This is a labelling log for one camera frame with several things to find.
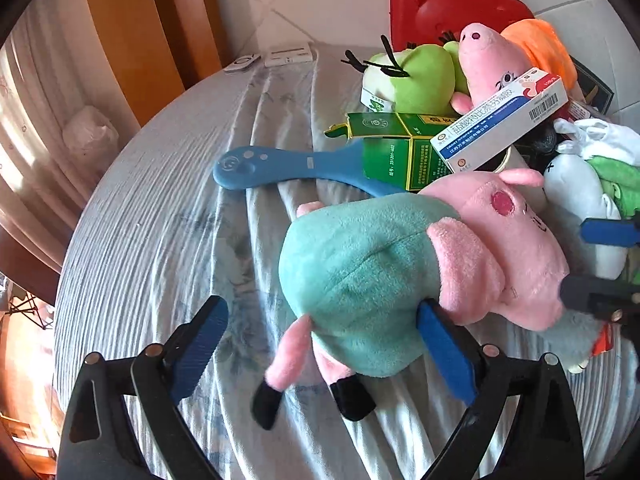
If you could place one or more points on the green bird plush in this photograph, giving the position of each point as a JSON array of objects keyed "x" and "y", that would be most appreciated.
[{"x": 425, "y": 80}]

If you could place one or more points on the grey plush toy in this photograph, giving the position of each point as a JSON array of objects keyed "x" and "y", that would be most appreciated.
[{"x": 570, "y": 340}]

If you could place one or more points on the red plastic carry case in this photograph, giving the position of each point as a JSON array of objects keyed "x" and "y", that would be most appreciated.
[{"x": 425, "y": 5}]

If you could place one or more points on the white blue medicine box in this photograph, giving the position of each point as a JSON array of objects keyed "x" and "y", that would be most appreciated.
[{"x": 500, "y": 120}]

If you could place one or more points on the white flat remote control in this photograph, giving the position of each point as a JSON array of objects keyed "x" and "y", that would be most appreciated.
[{"x": 290, "y": 55}]

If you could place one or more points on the black thread spool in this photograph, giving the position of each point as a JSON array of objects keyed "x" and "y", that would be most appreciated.
[{"x": 542, "y": 140}]

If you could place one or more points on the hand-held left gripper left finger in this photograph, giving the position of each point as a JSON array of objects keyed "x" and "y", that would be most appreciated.
[{"x": 200, "y": 350}]

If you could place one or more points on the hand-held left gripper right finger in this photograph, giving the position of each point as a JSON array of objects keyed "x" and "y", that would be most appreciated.
[{"x": 445, "y": 355}]

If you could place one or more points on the teal dress pig plush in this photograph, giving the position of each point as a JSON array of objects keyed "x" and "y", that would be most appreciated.
[{"x": 360, "y": 270}]

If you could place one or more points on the green dinosaur plush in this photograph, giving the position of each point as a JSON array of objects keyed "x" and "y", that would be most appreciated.
[{"x": 620, "y": 180}]

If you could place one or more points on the green carton box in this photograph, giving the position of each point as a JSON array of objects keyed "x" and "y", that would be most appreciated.
[{"x": 395, "y": 160}]

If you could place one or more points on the white plastic bag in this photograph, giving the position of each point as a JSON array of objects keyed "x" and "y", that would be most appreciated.
[{"x": 90, "y": 132}]

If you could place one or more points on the white plush toy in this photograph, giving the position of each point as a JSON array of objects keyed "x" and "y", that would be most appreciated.
[{"x": 570, "y": 195}]

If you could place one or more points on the blue lint roller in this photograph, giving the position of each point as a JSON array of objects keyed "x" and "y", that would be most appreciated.
[{"x": 250, "y": 165}]

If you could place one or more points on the striped bed sheet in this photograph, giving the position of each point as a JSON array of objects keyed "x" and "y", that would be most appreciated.
[{"x": 165, "y": 240}]

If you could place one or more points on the small white remote control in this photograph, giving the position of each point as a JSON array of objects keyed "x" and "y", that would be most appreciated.
[{"x": 241, "y": 61}]

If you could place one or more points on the wooden headboard post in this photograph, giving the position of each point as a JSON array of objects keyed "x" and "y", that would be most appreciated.
[{"x": 150, "y": 20}]

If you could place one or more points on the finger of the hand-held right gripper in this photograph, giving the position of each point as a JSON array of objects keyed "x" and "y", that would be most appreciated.
[
  {"x": 610, "y": 232},
  {"x": 595, "y": 297}
]

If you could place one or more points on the orange dress pig plush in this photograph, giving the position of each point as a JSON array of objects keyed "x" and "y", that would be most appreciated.
[{"x": 480, "y": 65}]

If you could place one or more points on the pale pleated curtain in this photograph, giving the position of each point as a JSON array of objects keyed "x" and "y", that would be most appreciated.
[{"x": 35, "y": 160}]

